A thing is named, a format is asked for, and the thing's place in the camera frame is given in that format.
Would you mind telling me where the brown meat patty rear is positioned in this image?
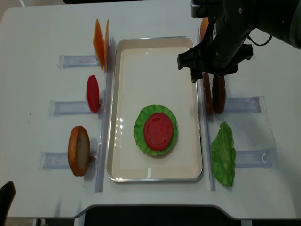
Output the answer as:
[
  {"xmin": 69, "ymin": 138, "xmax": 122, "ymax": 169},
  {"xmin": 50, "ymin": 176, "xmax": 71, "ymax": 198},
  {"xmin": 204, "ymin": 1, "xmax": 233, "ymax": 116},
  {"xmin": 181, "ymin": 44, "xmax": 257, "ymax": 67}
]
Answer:
[{"xmin": 203, "ymin": 72, "xmax": 213, "ymax": 115}]

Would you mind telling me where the red tomato slice on stack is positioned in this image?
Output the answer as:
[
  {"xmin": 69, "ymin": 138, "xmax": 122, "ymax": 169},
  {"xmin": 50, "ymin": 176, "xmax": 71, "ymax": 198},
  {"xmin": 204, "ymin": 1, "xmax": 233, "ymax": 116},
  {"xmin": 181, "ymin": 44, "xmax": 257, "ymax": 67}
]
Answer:
[{"xmin": 143, "ymin": 113, "xmax": 174, "ymax": 151}]

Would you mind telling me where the red tomato slice standing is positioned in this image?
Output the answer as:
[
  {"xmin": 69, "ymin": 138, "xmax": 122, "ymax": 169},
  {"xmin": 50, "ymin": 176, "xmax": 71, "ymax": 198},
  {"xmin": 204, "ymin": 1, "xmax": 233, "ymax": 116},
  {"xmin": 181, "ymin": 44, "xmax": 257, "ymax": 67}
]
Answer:
[{"xmin": 87, "ymin": 75, "xmax": 100, "ymax": 113}]

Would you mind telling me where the clear pusher track bun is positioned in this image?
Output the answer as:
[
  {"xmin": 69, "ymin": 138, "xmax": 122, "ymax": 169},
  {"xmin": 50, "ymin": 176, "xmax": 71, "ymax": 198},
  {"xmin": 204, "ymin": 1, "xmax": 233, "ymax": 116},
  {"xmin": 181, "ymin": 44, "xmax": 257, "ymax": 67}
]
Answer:
[{"xmin": 38, "ymin": 151, "xmax": 97, "ymax": 170}]

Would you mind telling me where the clear acrylic rail right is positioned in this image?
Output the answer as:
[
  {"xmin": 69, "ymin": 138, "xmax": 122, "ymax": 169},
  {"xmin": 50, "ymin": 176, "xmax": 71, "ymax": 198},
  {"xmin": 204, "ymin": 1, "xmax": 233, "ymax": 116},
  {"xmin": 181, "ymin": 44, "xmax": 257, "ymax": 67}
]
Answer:
[{"xmin": 197, "ymin": 28, "xmax": 217, "ymax": 192}]

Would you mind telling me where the green lettuce leaf on bun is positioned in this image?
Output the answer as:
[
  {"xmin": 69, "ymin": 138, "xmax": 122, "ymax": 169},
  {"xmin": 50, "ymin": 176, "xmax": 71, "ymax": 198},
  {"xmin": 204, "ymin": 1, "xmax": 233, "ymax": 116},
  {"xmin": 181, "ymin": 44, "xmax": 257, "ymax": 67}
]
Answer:
[{"xmin": 134, "ymin": 105, "xmax": 178, "ymax": 146}]

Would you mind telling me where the clear pusher track patty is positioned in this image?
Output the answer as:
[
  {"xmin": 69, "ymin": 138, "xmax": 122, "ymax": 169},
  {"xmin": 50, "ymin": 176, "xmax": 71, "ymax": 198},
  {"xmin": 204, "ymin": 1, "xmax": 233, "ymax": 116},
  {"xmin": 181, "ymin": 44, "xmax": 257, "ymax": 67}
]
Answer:
[{"xmin": 224, "ymin": 96, "xmax": 267, "ymax": 113}]

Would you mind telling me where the bun slice standing left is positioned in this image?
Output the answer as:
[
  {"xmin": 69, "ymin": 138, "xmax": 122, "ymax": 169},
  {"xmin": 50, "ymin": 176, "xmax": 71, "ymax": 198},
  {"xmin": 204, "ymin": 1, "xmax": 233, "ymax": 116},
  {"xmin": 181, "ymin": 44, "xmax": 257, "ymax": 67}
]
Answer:
[{"xmin": 68, "ymin": 126, "xmax": 90, "ymax": 177}]

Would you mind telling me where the brown meat patty front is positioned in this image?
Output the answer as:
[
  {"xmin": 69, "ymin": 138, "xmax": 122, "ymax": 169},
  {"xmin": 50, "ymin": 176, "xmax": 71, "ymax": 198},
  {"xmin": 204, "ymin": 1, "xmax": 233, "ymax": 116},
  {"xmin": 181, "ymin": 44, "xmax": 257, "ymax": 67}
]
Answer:
[{"xmin": 212, "ymin": 75, "xmax": 226, "ymax": 114}]

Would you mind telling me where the clear pusher track lettuce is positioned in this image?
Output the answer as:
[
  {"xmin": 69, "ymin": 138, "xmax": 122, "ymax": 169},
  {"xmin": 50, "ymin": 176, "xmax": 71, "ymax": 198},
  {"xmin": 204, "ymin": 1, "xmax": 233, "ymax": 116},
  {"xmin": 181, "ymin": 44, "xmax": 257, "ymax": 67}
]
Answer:
[{"xmin": 235, "ymin": 150, "xmax": 272, "ymax": 168}]

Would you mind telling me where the orange cheese slice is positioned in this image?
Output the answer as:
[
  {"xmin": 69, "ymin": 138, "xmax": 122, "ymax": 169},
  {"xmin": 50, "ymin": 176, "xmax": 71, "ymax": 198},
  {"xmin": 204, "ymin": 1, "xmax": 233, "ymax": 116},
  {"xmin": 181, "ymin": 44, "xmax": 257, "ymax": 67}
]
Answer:
[
  {"xmin": 104, "ymin": 19, "xmax": 109, "ymax": 70},
  {"xmin": 93, "ymin": 19, "xmax": 105, "ymax": 70}
]

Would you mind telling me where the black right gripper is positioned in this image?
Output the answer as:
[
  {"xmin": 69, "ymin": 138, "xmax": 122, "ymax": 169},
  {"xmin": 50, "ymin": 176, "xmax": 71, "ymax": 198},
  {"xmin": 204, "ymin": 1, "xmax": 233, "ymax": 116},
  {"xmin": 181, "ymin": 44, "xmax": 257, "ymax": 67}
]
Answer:
[{"xmin": 177, "ymin": 9, "xmax": 254, "ymax": 83}]

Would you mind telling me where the green lettuce leaf standing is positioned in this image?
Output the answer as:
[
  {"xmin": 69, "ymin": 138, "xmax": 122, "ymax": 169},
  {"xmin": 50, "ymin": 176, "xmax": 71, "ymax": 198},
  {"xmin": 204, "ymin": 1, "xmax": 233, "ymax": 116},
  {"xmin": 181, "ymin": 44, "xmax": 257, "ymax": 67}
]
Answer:
[{"xmin": 211, "ymin": 121, "xmax": 236, "ymax": 187}]

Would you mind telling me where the sesame bun top far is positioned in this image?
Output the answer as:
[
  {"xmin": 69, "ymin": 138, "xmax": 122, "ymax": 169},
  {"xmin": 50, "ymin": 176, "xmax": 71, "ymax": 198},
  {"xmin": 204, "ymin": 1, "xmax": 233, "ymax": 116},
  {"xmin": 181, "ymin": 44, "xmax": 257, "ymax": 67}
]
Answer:
[{"xmin": 200, "ymin": 17, "xmax": 209, "ymax": 41}]

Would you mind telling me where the clear pusher track cheese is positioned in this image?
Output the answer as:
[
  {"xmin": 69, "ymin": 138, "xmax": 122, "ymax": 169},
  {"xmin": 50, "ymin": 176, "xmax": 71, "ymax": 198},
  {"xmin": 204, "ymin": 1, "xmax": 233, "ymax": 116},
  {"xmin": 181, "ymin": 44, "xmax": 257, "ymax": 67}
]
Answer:
[{"xmin": 58, "ymin": 55, "xmax": 100, "ymax": 69}]

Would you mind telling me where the orange cheese slice rear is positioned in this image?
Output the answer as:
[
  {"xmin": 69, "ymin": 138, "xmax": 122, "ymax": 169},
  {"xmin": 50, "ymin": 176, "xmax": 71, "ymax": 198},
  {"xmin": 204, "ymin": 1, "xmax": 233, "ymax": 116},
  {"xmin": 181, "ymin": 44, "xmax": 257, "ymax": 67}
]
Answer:
[{"xmin": 104, "ymin": 19, "xmax": 109, "ymax": 70}]

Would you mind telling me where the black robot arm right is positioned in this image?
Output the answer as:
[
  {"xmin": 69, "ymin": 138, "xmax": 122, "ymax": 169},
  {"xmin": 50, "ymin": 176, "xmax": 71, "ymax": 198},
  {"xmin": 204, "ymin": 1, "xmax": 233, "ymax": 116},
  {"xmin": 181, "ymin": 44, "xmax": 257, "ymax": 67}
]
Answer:
[{"xmin": 177, "ymin": 0, "xmax": 301, "ymax": 76}]

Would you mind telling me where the orange cheese slice front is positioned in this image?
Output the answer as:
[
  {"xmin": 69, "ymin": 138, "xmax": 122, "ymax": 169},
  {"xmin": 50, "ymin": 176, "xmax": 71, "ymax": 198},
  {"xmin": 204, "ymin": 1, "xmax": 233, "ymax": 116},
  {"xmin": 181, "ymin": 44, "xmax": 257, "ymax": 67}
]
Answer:
[{"xmin": 93, "ymin": 19, "xmax": 105, "ymax": 70}]

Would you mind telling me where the clear acrylic rail left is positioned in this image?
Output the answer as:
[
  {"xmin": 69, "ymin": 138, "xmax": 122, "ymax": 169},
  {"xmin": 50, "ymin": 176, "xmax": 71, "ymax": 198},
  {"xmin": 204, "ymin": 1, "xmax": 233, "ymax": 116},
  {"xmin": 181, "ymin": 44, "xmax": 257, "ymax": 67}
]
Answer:
[{"xmin": 95, "ymin": 33, "xmax": 116, "ymax": 193}]

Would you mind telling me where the white rectangular tray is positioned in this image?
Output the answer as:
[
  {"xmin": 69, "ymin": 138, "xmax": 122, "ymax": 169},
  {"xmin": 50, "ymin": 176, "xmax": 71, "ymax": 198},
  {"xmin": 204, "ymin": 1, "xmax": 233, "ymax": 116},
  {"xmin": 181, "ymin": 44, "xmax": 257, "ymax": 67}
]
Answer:
[{"xmin": 107, "ymin": 36, "xmax": 203, "ymax": 182}]

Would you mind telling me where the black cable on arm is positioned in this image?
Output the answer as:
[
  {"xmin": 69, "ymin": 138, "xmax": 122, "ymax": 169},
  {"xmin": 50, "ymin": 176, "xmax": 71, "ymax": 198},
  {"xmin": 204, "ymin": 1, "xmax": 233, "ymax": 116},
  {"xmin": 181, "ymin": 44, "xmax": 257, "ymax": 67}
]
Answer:
[{"xmin": 246, "ymin": 32, "xmax": 273, "ymax": 47}]

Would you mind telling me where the clear acrylic rail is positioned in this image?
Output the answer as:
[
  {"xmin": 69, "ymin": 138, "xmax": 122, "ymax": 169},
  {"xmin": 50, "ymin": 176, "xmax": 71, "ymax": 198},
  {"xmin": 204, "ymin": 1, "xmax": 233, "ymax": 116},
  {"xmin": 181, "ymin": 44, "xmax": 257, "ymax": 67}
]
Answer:
[
  {"xmin": 197, "ymin": 28, "xmax": 217, "ymax": 192},
  {"xmin": 95, "ymin": 33, "xmax": 116, "ymax": 193}
]

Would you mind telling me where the clear pusher track tomato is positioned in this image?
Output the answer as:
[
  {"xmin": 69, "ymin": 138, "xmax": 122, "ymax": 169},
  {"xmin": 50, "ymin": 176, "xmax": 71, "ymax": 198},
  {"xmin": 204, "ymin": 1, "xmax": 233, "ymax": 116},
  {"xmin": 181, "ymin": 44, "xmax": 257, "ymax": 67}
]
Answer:
[{"xmin": 48, "ymin": 101, "xmax": 102, "ymax": 116}]

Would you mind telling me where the brown meat patty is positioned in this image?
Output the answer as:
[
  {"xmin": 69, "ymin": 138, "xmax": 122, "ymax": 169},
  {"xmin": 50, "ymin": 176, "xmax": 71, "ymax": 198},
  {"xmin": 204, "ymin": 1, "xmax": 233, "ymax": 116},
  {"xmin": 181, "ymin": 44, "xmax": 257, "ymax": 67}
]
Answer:
[
  {"xmin": 212, "ymin": 75, "xmax": 226, "ymax": 114},
  {"xmin": 203, "ymin": 72, "xmax": 213, "ymax": 115}
]

